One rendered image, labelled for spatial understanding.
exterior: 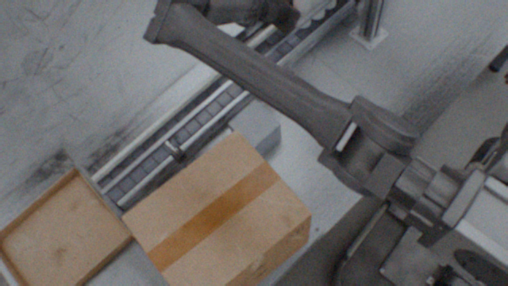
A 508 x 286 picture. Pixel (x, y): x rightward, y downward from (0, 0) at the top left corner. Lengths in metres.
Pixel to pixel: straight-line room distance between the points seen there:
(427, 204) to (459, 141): 1.75
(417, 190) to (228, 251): 0.45
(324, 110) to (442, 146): 1.70
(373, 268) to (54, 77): 1.27
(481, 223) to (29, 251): 1.13
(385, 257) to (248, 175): 0.98
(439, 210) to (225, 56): 0.35
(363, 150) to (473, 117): 1.82
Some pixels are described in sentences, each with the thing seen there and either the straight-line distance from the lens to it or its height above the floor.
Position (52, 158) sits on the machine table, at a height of 0.83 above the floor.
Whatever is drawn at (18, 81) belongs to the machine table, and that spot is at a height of 0.83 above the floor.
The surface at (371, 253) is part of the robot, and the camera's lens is 1.85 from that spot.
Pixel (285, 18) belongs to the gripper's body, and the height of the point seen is 1.02.
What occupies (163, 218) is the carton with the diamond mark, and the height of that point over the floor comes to 1.12.
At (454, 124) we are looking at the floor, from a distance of 2.37.
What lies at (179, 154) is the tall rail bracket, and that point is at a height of 0.97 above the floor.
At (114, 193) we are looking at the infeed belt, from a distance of 1.30.
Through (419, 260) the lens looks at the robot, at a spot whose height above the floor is 0.26.
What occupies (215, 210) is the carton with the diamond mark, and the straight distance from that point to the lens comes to 0.96.
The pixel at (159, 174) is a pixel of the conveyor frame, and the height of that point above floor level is 0.86.
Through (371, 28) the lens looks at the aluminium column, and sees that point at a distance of 1.44.
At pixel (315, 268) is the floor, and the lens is 2.06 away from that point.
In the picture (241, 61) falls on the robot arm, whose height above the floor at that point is 1.48.
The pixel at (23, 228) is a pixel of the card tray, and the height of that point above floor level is 0.83.
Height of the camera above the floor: 2.04
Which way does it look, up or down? 66 degrees down
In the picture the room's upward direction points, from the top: 11 degrees counter-clockwise
